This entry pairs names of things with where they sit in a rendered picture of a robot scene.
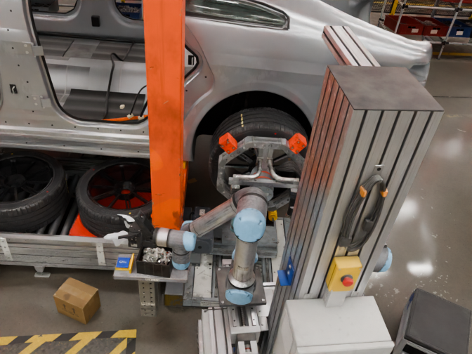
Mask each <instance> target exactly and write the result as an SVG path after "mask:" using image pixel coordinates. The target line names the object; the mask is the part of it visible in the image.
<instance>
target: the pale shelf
mask: <svg viewBox="0 0 472 354"><path fill-rule="evenodd" d="M137 256H138V255H134V262H133V267H132V271H131V273H129V270H115V269H114V275H113V279H114V280H140V281H154V282H182V283H187V282H188V270H178V269H176V268H174V267H173V270H172V273H171V277H170V278H167V277H158V276H153V275H144V274H139V273H137V267H136V258H137ZM119 257H122V258H130V259H131V257H132V254H119V255H118V258H119Z"/></svg>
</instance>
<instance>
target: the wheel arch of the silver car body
mask: <svg viewBox="0 0 472 354"><path fill-rule="evenodd" d="M248 91H250V94H249V102H248V106H247V107H248V108H254V107H266V108H268V107H271V109H272V108H275V109H276V110H281V111H283V112H286V113H287V114H290V115H291V116H292V117H294V118H295V119H296V120H297V121H298V122H299V123H300V124H301V125H302V127H303V128H304V129H305V131H306V134H307V136H308V141H309V140H310V135H311V132H312V128H313V125H312V123H311V121H310V119H309V117H308V115H307V114H306V113H305V112H304V111H303V109H302V108H301V107H300V106H299V105H298V104H296V103H295V102H294V101H293V100H291V99H290V98H288V97H286V96H284V95H282V94H279V93H276V92H273V91H266V90H248ZM237 94H238V96H237V98H236V100H235V102H234V104H233V107H232V110H231V114H230V115H232V114H234V113H236V112H239V111H241V109H242V108H243V107H244V104H245V99H246V94H247V91H240V92H237V93H234V94H232V95H229V96H227V97H225V98H223V99H221V100H219V101H218V102H217V103H215V104H214V105H212V106H211V107H210V108H209V109H208V110H207V111H206V112H205V113H204V115H203V116H202V118H201V119H200V120H199V122H198V124H197V125H196V128H195V130H194V133H193V135H192V140H191V146H190V155H191V160H192V162H194V158H195V146H196V140H197V137H198V136H199V135H202V134H203V135H213V134H214V132H215V130H216V129H217V127H218V126H219V125H220V124H221V123H222V122H223V121H224V120H225V119H226V118H228V117H229V113H230V108H231V105H232V102H233V100H234V99H235V96H236V95H237Z"/></svg>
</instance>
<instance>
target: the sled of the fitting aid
mask: <svg viewBox="0 0 472 354"><path fill-rule="evenodd" d="M222 231H223V224H222V225H220V226H218V227H217V228H215V229H214V247H213V251H212V253H211V254H210V255H223V256H232V253H233V251H234V250H235V246H236V244H222ZM256 253H257V255H258V257H261V258H277V253H278V250H277V247H265V246H257V250H256Z"/></svg>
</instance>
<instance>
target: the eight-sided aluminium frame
mask: <svg viewBox="0 0 472 354"><path fill-rule="evenodd" d="M249 148H266V149H269V148H272V149H276V150H284V151H285V152H286V154H287V155H288V156H289V157H290V158H291V159H292V160H293V161H295V162H296V163H297V164H298V166H299V169H300V170H301V173H302V171H303V165H304V162H305V158H303V157H302V156H301V155H300V154H299V153H298V154H295V153H294V152H293V151H291V150H290V149H289V141H288V140H287V139H286V138H267V137H257V136H247V137H246V138H244V139H243V140H241V141H240V142H238V143H237V149H236V150H235V151H233V152H231V153H230V154H228V153H227V152H224V153H222V154H221V155H219V159H218V178H217V185H216V187H217V191H219V192H220V193H221V194H222V195H223V196H224V197H226V198H227V199H230V198H231V194H230V188H229V187H228V186H227V185H226V184H225V183H224V175H225V164H227V163H228V162H229V161H231V160H232V159H234V158H235V157H236V156H238V155H240V154H241V153H243V152H244V151H245V150H247V149H249ZM289 200H290V197H289V191H286V192H285V193H283V194H282V195H280V196H278V197H276V198H275V199H273V200H271V201H268V210H267V211H275V210H277V209H279V208H280V207H282V206H284V205H285V204H287V203H288V202H289Z"/></svg>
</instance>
